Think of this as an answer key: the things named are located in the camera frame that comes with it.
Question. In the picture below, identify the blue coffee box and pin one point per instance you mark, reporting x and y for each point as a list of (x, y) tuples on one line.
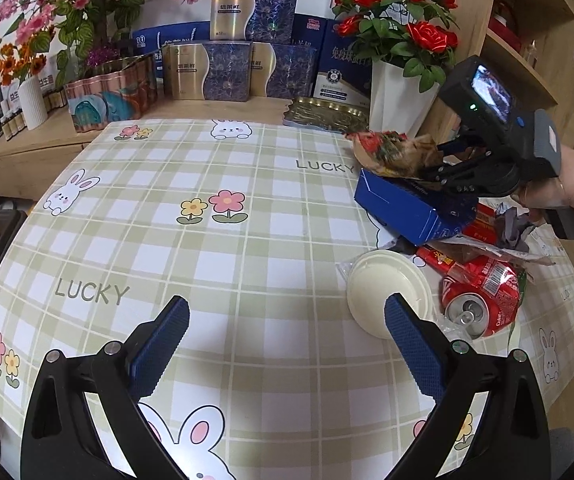
[(397, 205)]

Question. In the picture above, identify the gold and blue gift box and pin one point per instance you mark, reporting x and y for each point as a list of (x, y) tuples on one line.
[(254, 12), (284, 70), (207, 72)]

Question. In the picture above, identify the red snack packet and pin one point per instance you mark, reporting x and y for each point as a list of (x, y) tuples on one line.
[(432, 259)]

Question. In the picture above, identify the wooden shelf unit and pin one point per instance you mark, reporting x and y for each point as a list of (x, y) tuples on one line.
[(522, 5)]

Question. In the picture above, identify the row of small brown bottles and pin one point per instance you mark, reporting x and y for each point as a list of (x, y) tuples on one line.
[(12, 122)]

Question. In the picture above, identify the colourful snack wrapper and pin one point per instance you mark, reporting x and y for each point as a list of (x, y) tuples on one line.
[(382, 152)]

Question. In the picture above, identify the purple artificial flowers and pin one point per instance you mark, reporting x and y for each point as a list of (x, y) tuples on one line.
[(102, 55)]

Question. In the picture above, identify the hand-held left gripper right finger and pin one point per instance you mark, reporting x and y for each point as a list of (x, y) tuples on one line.
[(412, 345)]

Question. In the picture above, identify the red rose bouquet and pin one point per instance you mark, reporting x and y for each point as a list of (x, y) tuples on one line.
[(402, 15)]

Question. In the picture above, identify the folding table with checked cloth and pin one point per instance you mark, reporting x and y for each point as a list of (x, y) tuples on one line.
[(267, 240)]

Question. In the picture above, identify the cream plastic lid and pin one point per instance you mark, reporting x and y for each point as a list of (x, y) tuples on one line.
[(382, 280)]

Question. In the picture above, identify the white ribbed vase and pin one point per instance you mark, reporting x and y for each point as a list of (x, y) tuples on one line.
[(33, 105)]

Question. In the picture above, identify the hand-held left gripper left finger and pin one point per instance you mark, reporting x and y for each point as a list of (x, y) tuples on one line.
[(162, 345)]

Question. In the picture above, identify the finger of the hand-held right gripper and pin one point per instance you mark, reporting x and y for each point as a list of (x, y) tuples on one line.
[(454, 176), (459, 146)]

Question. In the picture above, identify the orange artificial flowers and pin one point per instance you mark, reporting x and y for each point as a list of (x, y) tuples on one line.
[(22, 62)]

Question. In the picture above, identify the gold tin tray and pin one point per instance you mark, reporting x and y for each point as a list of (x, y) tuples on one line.
[(324, 114)]

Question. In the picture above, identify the low wooden cabinet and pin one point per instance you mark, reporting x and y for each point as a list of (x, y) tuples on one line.
[(27, 155)]

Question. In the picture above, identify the scalloped colourful tin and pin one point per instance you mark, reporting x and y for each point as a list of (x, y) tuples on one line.
[(112, 97)]

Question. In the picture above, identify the blue paper bag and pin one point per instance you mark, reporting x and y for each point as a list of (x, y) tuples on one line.
[(172, 40)]

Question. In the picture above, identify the grey crumpled paper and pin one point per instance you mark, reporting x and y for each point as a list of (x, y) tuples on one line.
[(514, 225)]

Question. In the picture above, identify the red soda can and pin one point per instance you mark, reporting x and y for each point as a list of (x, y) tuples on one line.
[(489, 312)]

